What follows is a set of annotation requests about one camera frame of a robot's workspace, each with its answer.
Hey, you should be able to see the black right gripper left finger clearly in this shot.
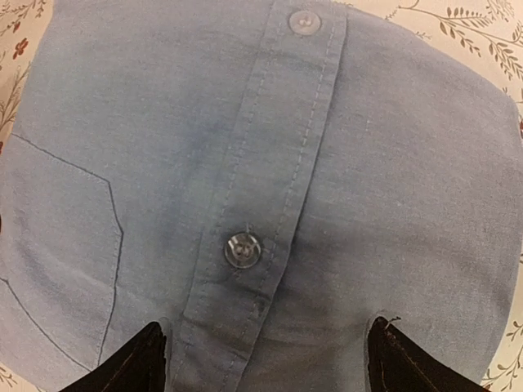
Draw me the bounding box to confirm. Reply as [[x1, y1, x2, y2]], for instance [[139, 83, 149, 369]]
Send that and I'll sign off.
[[62, 320, 167, 392]]

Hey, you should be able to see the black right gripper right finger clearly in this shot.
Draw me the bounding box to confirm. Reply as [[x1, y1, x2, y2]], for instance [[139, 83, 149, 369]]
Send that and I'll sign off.
[[365, 316, 485, 392]]

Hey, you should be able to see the light blue long sleeve shirt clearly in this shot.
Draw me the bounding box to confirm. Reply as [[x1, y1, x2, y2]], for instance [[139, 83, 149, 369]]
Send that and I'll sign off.
[[0, 0, 523, 392]]

